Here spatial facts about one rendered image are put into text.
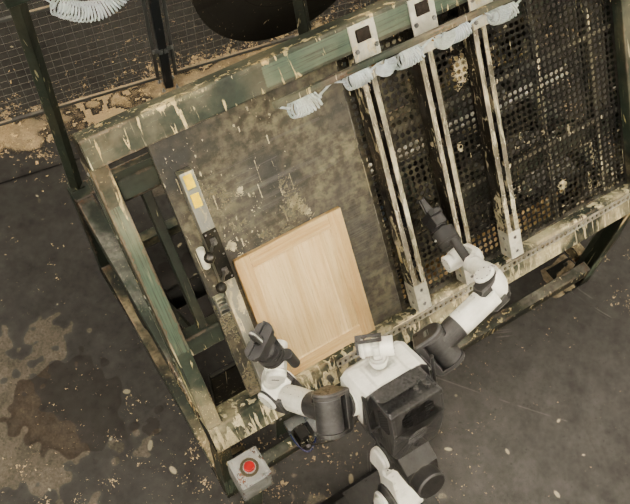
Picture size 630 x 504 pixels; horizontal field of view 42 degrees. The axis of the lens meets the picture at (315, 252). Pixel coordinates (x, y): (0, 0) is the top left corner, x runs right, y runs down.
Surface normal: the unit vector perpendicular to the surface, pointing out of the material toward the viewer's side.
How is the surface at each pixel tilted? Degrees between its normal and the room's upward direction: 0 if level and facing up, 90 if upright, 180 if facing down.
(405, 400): 23
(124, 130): 57
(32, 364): 0
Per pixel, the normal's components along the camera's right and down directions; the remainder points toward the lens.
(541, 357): 0.04, -0.50
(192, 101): 0.46, 0.35
